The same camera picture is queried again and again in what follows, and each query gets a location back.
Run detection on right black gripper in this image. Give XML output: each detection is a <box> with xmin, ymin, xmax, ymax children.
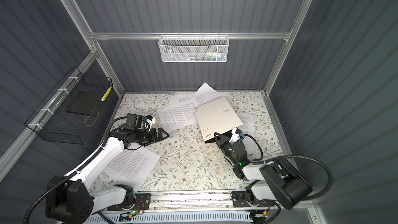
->
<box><xmin>215</xmin><ymin>132</ymin><xmax>238</xmax><ymax>168</ymax></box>

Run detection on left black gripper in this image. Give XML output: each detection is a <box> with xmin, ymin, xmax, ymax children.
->
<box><xmin>135</xmin><ymin>128</ymin><xmax>170</xmax><ymax>146</ymax></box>

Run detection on grey folder with black inside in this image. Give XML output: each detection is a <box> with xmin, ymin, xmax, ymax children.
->
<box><xmin>194</xmin><ymin>97</ymin><xmax>243</xmax><ymax>144</ymax></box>

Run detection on printed sheet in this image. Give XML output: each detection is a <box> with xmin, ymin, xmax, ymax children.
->
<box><xmin>194</xmin><ymin>83</ymin><xmax>231</xmax><ymax>105</ymax></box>
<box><xmin>158</xmin><ymin>99</ymin><xmax>198</xmax><ymax>133</ymax></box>

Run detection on printed sheet near left arm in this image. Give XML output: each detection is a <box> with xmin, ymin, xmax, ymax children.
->
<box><xmin>102</xmin><ymin>148</ymin><xmax>160</xmax><ymax>191</ymax></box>

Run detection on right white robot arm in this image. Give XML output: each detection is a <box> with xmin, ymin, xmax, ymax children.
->
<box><xmin>214</xmin><ymin>133</ymin><xmax>313</xmax><ymax>209</ymax></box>

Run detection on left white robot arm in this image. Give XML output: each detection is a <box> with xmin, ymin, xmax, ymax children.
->
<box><xmin>43</xmin><ymin>114</ymin><xmax>170</xmax><ymax>224</ymax></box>

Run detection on floral table mat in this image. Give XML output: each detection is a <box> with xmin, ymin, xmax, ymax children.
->
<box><xmin>90</xmin><ymin>92</ymin><xmax>284</xmax><ymax>192</ymax></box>

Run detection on yellow marker in black basket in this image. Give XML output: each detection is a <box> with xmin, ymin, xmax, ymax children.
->
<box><xmin>101</xmin><ymin>86</ymin><xmax>112</xmax><ymax>102</ymax></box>

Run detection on black pad in basket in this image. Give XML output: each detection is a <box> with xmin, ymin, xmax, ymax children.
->
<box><xmin>66</xmin><ymin>91</ymin><xmax>105</xmax><ymax>117</ymax></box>

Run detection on pens in white basket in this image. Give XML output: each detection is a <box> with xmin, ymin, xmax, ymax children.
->
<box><xmin>183</xmin><ymin>52</ymin><xmax>227</xmax><ymax>61</ymax></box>

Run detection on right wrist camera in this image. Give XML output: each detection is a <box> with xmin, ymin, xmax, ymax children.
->
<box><xmin>230</xmin><ymin>128</ymin><xmax>244</xmax><ymax>144</ymax></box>

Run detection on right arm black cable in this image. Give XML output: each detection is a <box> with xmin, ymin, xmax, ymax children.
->
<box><xmin>242</xmin><ymin>133</ymin><xmax>333</xmax><ymax>201</ymax></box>

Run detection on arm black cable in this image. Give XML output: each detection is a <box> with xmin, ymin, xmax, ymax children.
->
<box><xmin>242</xmin><ymin>133</ymin><xmax>333</xmax><ymax>201</ymax></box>
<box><xmin>22</xmin><ymin>116</ymin><xmax>131</xmax><ymax>224</ymax></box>

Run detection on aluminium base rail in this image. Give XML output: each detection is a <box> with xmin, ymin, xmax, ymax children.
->
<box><xmin>62</xmin><ymin>188</ymin><xmax>318</xmax><ymax>215</ymax></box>

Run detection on white wire basket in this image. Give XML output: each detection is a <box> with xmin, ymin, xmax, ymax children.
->
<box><xmin>158</xmin><ymin>36</ymin><xmax>230</xmax><ymax>63</ymax></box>

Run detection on black wire basket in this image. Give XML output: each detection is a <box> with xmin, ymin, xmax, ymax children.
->
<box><xmin>25</xmin><ymin>69</ymin><xmax>113</xmax><ymax>145</ymax></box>

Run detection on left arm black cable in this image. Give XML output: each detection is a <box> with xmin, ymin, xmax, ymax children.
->
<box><xmin>22</xmin><ymin>116</ymin><xmax>131</xmax><ymax>224</ymax></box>

